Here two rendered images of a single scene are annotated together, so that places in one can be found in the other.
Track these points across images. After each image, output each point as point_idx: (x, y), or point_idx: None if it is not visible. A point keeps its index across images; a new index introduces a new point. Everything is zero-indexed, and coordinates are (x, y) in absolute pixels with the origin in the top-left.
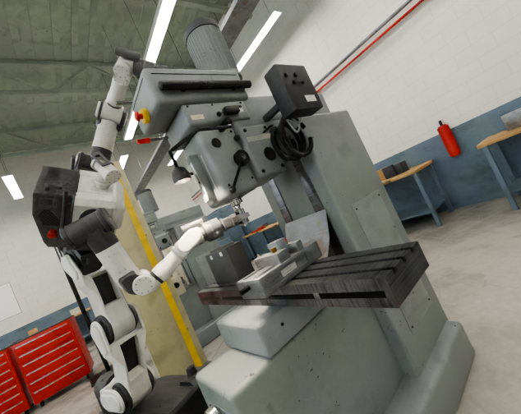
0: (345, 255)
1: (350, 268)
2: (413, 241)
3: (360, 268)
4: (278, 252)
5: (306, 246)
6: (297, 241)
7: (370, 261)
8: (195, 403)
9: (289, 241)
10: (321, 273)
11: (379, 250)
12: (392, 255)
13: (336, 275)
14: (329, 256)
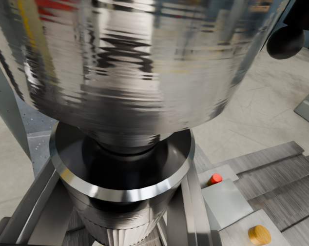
0: (245, 163)
1: (304, 194)
2: (293, 142)
3: None
4: (283, 239)
5: (213, 167)
6: (235, 174)
7: (301, 176)
8: None
9: (36, 118)
10: (283, 215)
11: (277, 153)
12: None
13: None
14: (215, 164)
